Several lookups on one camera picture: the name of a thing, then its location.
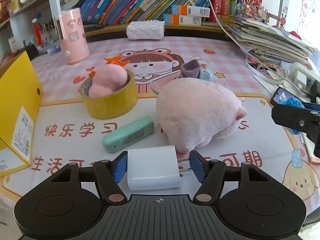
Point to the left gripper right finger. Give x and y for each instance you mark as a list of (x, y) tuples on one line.
[(210, 174)]

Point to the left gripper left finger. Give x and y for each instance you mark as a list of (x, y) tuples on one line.
[(108, 174)]

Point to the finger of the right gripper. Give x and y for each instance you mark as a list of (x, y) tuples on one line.
[(304, 120)]

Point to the blue cloth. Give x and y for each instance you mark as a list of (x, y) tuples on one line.
[(292, 109)]

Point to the mint green case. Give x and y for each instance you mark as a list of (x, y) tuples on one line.
[(128, 134)]

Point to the white power adapter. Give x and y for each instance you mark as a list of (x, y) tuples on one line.
[(154, 169)]

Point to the large pink plush pig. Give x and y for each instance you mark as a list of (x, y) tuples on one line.
[(193, 112)]

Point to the yellow tape roll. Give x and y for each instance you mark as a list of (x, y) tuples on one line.
[(112, 105)]

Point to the small pink plush toy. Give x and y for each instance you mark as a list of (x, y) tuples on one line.
[(108, 79)]

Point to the purple blue toy truck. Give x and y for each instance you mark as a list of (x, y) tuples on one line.
[(196, 70)]

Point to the black smartphone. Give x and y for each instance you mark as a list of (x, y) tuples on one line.
[(280, 91)]

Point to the white power strip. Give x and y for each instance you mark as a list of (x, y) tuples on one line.
[(306, 80)]

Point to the pink printed tablecloth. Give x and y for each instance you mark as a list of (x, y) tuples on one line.
[(65, 132)]

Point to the stack of papers and notebooks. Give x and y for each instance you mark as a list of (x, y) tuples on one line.
[(269, 42)]

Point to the yellow cardboard box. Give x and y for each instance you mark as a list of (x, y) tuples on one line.
[(21, 95)]

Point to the pink cylindrical dispenser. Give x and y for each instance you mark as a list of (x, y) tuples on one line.
[(71, 35)]

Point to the white quilted pouch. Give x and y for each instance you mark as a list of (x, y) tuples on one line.
[(145, 30)]

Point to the orange white box lower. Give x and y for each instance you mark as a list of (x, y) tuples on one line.
[(182, 20)]

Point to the orange white box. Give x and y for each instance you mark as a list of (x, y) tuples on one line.
[(188, 10), (182, 20)]

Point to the orange white box upper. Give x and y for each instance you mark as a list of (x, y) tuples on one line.
[(188, 10)]

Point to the white bookshelf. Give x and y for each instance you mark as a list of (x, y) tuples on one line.
[(110, 18)]

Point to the white side shelf unit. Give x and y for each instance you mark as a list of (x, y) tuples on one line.
[(19, 30)]

